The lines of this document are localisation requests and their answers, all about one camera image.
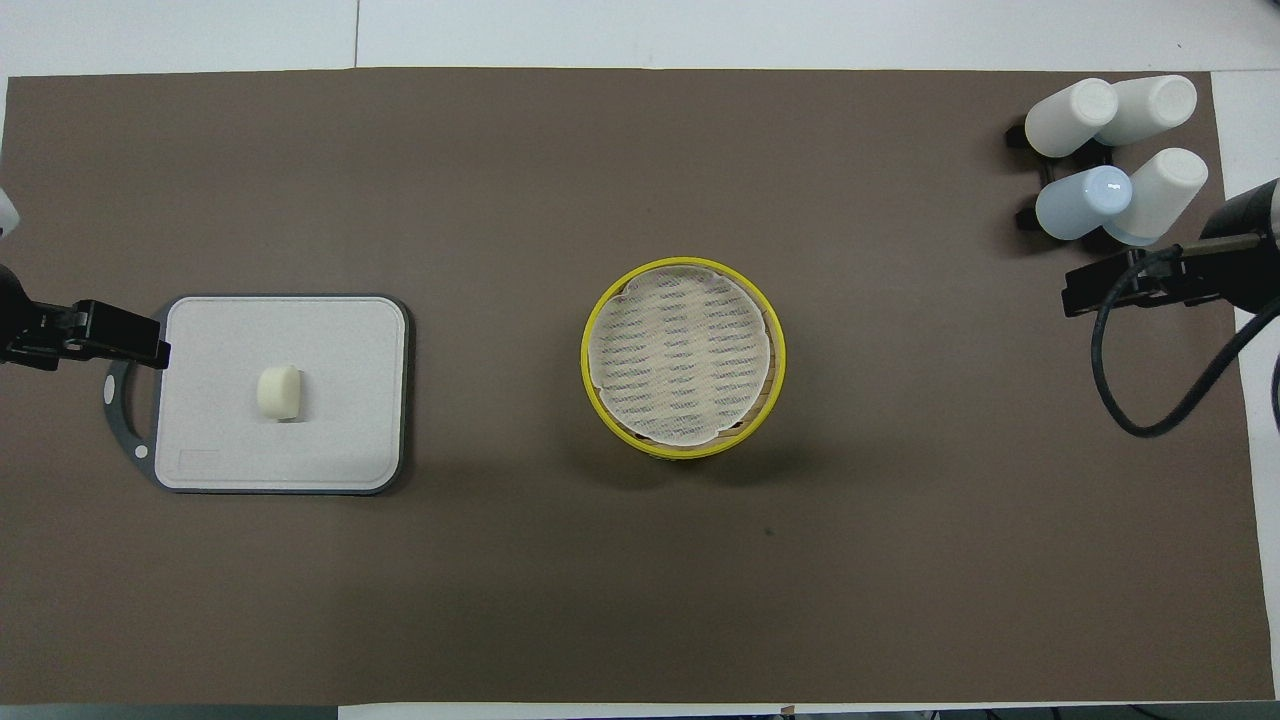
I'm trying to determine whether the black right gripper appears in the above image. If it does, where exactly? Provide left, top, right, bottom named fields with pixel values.
left=1062, top=245, right=1243, bottom=319

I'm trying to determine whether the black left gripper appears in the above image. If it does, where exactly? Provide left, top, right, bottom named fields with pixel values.
left=72, top=299, right=172, bottom=370

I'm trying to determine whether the white steamed bun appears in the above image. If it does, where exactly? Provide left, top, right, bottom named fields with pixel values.
left=257, top=365, right=304, bottom=422

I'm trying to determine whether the bamboo steamer base yellow rim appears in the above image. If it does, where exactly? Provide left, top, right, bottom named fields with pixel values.
left=630, top=440, right=746, bottom=464

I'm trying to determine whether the pale blue plastic cup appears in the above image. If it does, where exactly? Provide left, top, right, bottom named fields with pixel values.
left=1035, top=165, right=1134, bottom=241

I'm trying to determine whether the black cup rack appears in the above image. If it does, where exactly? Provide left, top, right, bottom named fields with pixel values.
left=1005, top=118, right=1116, bottom=233

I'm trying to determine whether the white cutting board grey rim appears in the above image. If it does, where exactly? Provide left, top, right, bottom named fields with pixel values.
left=103, top=293, right=413, bottom=497

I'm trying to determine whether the brown table mat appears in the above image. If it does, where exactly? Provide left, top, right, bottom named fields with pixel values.
left=0, top=66, right=1276, bottom=706

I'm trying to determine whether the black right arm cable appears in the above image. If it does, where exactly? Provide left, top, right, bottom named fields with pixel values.
left=1090, top=234, right=1280, bottom=439

